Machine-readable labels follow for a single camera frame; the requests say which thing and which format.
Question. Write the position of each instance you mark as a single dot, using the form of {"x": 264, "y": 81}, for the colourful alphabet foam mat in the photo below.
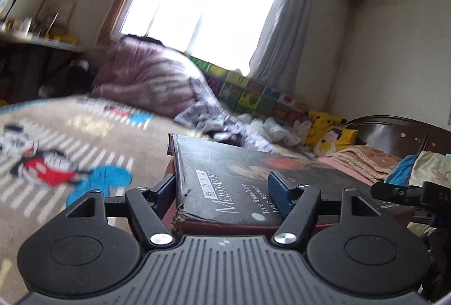
{"x": 244, "y": 95}

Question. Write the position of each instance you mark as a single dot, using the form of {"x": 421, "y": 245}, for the Pikachu plush toy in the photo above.
{"x": 320, "y": 122}

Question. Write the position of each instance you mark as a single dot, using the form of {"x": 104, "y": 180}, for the dark wooden headboard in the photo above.
{"x": 400, "y": 136}

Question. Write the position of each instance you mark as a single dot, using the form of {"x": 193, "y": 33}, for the cluttered side desk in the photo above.
{"x": 34, "y": 50}

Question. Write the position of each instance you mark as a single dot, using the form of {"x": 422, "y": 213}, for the crumpled grey floral sheet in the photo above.
{"x": 208, "y": 117}

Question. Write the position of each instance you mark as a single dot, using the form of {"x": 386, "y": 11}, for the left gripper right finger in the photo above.
{"x": 298, "y": 206}

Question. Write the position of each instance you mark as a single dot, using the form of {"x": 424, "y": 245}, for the purple folded duvet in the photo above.
{"x": 150, "y": 77}

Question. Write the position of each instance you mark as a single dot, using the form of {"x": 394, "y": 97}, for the pink folded blanket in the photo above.
{"x": 372, "y": 164}

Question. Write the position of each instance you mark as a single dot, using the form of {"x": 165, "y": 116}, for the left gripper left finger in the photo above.
{"x": 147, "y": 207}

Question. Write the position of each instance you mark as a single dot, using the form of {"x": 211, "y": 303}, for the box lid with portrait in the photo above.
{"x": 222, "y": 190}

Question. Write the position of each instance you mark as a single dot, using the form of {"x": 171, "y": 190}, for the grey curtain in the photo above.
{"x": 277, "y": 57}

